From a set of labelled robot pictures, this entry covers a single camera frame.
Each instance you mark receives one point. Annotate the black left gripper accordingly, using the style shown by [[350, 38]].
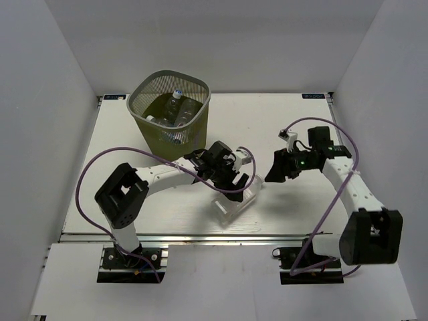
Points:
[[229, 165]]

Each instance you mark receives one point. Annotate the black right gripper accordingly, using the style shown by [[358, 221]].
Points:
[[282, 166]]

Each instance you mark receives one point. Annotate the large square clear bottle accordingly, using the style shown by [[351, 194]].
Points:
[[226, 211]]

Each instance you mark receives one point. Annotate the blue label water bottle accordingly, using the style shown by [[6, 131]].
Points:
[[176, 138]]

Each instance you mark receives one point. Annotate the clear crushed bottle blue cap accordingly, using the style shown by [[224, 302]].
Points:
[[172, 107]]

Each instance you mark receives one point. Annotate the small clear bottle white cap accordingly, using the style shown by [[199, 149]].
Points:
[[189, 108]]

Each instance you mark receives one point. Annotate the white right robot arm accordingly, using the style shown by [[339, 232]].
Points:
[[372, 234]]

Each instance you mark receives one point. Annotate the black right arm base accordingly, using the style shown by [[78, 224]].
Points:
[[286, 252]]

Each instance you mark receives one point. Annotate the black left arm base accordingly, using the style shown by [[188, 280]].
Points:
[[117, 268]]

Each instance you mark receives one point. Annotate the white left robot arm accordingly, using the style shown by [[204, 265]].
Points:
[[122, 195]]

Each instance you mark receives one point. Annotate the olive green mesh bin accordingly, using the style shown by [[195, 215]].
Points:
[[149, 99]]

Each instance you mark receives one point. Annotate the blue right corner sticker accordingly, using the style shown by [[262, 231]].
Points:
[[313, 96]]

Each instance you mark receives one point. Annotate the blue corner sticker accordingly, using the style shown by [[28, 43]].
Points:
[[313, 96], [114, 97]]

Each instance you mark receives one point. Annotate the blue left corner sticker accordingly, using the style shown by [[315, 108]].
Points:
[[114, 97]]

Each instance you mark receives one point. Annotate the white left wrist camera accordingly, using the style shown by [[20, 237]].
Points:
[[240, 157]]

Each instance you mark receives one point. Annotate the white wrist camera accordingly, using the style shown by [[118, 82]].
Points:
[[289, 137], [240, 157]]

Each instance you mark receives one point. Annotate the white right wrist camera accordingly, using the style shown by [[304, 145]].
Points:
[[289, 137]]

